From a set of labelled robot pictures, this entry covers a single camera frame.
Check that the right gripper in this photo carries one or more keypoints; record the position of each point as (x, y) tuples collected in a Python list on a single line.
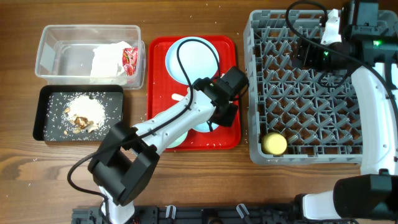
[(305, 53)]

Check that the light blue bowl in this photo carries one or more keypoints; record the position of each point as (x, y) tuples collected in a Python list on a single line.
[(205, 127)]

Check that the black waste tray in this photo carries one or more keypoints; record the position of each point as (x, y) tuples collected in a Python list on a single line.
[(38, 132)]

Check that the rice and food scraps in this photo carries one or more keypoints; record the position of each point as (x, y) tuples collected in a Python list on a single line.
[(82, 116)]

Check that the clear plastic waste bin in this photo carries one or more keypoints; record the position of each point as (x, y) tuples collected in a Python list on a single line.
[(65, 54)]

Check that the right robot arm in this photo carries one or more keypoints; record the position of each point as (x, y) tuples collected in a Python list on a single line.
[(359, 41)]

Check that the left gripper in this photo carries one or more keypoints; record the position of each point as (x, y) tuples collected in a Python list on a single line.
[(230, 116)]

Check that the white paper napkin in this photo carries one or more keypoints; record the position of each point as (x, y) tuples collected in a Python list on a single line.
[(108, 60)]

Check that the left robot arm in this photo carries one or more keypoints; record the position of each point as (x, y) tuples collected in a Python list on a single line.
[(128, 155)]

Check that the red snack wrapper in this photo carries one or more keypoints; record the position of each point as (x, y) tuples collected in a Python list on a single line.
[(129, 60)]

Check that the mint green bowl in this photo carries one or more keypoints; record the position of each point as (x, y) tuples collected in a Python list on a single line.
[(178, 141)]

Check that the yellow plastic cup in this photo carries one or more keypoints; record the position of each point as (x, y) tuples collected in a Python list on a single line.
[(273, 143)]

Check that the cream plastic fork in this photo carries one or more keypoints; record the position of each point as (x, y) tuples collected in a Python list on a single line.
[(178, 97)]

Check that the grey dishwasher rack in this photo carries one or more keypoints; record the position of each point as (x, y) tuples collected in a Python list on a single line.
[(321, 125)]

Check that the red serving tray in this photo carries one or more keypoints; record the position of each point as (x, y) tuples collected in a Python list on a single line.
[(161, 86)]

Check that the light blue plate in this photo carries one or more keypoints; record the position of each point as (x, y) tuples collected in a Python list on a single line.
[(198, 57)]

